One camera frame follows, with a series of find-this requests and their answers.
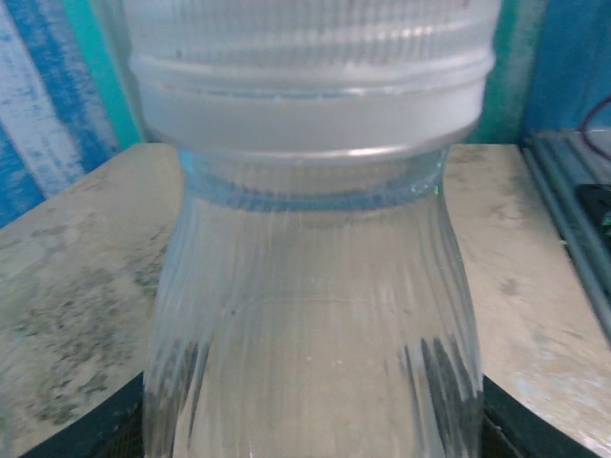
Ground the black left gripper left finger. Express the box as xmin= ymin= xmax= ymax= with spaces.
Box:
xmin=80 ymin=371 xmax=149 ymax=458

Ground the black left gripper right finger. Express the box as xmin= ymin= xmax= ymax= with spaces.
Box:
xmin=479 ymin=374 xmax=588 ymax=458

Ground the wide clear plastic bottle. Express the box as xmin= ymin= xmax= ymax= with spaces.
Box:
xmin=131 ymin=56 xmax=493 ymax=458

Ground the white bottle cap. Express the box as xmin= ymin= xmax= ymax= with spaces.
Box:
xmin=121 ymin=0 xmax=502 ymax=96

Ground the aluminium mounting rail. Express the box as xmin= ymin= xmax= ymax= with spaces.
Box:
xmin=522 ymin=128 xmax=611 ymax=330

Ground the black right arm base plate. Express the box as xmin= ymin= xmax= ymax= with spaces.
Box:
xmin=575 ymin=183 xmax=611 ymax=230

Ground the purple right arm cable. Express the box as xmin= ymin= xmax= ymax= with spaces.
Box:
xmin=581 ymin=94 xmax=611 ymax=161

